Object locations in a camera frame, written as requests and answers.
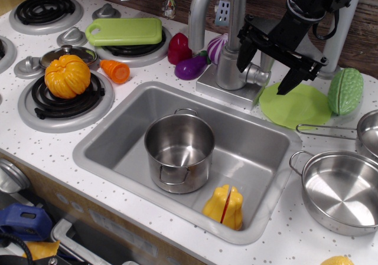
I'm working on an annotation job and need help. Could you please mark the yellow toy pepper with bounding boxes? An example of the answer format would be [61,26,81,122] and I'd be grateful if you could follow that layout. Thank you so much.
[202,184,243,230]

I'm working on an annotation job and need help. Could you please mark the green cutting board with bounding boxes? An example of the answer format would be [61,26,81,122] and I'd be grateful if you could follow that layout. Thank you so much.
[85,18,162,46]

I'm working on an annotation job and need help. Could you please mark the steel pot in sink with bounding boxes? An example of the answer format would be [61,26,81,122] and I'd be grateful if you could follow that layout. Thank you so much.
[144,108,215,194]

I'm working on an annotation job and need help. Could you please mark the green plastic plate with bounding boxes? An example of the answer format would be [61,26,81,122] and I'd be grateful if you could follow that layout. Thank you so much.
[259,83,332,129]

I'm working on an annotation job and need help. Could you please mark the left edge stove burner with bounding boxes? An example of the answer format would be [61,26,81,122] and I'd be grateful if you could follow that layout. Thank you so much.
[0,36,17,73]

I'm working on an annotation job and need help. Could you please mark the steel pot lid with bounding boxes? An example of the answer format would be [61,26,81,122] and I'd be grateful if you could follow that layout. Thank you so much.
[39,44,98,70]

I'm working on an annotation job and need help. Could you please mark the silver stove knob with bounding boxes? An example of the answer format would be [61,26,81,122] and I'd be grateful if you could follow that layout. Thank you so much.
[14,56,45,79]
[92,3,121,20]
[57,27,87,47]

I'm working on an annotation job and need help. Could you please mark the blue clamp tool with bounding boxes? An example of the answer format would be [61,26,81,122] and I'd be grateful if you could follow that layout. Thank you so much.
[1,203,53,241]

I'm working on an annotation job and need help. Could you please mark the purple toy eggplant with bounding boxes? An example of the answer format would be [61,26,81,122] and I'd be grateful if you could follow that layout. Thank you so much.
[174,50,211,81]

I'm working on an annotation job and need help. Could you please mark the back right stove burner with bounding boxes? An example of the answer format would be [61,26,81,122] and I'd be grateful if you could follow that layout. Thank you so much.
[95,27,172,68]

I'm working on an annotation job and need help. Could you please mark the silver stove knob back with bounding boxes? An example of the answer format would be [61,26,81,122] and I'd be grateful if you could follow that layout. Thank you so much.
[92,3,121,20]

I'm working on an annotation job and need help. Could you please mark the silver faucet lever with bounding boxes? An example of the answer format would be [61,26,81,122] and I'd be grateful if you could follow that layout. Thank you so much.
[239,52,275,87]

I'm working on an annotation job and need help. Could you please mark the purple white toy onion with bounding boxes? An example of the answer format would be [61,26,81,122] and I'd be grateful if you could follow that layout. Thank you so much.
[207,33,228,65]

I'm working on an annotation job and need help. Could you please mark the grey vertical post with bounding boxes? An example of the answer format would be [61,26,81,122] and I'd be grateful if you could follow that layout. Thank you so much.
[318,0,359,80]

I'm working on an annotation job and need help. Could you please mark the orange toy pumpkin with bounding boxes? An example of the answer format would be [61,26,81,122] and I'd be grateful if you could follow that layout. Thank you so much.
[44,55,91,99]

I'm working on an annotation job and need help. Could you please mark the hanging clear ornament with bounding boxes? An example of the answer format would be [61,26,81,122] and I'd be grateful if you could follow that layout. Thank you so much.
[162,0,176,20]

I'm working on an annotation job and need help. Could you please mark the steel pan with loop handle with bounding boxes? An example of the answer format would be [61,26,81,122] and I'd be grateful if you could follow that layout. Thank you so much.
[289,151,377,236]

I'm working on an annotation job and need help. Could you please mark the grey sink basin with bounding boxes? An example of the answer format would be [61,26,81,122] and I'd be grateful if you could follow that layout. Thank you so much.
[73,82,302,245]

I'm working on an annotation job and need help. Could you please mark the orange toy carrot piece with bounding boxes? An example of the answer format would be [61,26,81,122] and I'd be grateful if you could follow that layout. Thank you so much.
[100,60,130,84]

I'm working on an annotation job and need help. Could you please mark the silver stove knob middle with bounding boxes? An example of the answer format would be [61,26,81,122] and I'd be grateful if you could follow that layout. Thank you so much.
[57,27,87,47]

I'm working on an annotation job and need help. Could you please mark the yellow toy lemon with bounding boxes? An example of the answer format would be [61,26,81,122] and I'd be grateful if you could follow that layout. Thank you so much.
[321,256,354,265]

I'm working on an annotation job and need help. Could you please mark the black cable bottom left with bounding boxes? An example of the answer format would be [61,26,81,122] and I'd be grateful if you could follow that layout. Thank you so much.
[0,232,33,265]

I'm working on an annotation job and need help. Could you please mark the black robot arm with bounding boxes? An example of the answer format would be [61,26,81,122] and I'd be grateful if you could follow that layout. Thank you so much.
[237,0,352,95]

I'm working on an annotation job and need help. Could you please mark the steel saucepan long handle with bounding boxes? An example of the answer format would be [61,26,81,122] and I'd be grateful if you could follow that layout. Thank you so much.
[295,110,377,161]

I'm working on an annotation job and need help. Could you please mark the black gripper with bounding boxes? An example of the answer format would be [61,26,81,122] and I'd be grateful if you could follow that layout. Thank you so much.
[237,11,328,95]

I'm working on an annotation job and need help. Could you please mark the red toy pepper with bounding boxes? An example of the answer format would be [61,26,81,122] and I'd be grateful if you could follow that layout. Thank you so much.
[168,32,193,65]

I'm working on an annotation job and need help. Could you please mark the silver toy faucet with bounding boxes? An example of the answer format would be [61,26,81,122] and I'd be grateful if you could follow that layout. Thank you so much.
[187,0,266,111]

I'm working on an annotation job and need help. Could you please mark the yellow item bottom left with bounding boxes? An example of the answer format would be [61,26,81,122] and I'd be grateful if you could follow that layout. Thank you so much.
[26,240,60,260]

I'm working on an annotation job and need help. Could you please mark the silver stove knob front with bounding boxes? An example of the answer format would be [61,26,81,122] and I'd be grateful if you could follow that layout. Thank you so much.
[14,56,45,79]

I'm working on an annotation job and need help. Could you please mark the green toy bitter gourd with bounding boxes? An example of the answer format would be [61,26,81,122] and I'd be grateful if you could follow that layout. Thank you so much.
[328,68,364,115]

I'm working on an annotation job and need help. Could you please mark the silver oven knob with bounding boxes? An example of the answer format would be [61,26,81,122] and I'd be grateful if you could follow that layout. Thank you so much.
[1,158,31,194]

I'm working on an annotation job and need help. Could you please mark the back left stove burner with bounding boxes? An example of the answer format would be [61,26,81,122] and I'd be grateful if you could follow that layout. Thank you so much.
[9,0,83,35]

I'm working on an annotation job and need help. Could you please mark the front black stove burner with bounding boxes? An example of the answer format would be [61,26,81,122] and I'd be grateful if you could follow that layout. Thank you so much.
[18,71,115,133]

